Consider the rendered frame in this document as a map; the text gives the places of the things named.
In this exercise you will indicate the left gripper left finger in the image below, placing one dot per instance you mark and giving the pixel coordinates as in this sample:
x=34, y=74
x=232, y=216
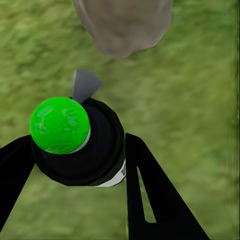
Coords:
x=16, y=164

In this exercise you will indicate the tree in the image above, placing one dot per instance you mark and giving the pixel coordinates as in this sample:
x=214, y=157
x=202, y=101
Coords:
x=120, y=27

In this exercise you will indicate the pesticide atomizer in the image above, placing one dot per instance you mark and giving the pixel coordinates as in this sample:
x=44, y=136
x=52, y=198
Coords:
x=79, y=141

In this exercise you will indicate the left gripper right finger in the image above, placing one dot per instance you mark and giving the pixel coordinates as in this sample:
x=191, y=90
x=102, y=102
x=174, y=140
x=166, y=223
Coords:
x=174, y=220

